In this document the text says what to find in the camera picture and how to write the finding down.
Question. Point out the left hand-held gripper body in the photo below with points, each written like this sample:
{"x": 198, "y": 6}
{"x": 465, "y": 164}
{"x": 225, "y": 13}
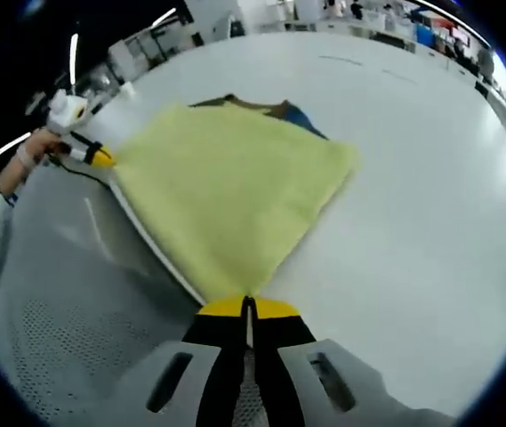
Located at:
{"x": 66, "y": 116}

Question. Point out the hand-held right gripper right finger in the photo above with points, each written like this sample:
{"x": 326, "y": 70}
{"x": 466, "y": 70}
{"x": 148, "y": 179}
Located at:
{"x": 279, "y": 373}

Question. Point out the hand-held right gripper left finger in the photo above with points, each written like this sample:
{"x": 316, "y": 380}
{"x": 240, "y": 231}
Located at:
{"x": 223, "y": 373}

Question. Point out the yellow garment blue grey sleeves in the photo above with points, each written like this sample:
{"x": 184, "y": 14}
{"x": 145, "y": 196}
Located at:
{"x": 239, "y": 195}

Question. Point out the person's left hand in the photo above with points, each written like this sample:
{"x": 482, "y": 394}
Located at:
{"x": 41, "y": 144}

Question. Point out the white wristband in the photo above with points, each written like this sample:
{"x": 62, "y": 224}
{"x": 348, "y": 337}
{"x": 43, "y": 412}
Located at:
{"x": 25, "y": 158}

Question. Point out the black office chair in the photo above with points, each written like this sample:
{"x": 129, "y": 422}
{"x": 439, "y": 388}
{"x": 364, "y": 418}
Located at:
{"x": 390, "y": 41}

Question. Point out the long white counter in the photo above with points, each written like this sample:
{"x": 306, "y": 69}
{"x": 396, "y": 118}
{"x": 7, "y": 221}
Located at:
{"x": 412, "y": 40}

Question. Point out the blue container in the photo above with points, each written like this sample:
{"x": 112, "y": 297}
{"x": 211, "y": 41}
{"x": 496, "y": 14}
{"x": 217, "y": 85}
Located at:
{"x": 426, "y": 34}

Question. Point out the pink screen monitor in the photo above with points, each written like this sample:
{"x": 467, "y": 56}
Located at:
{"x": 459, "y": 34}

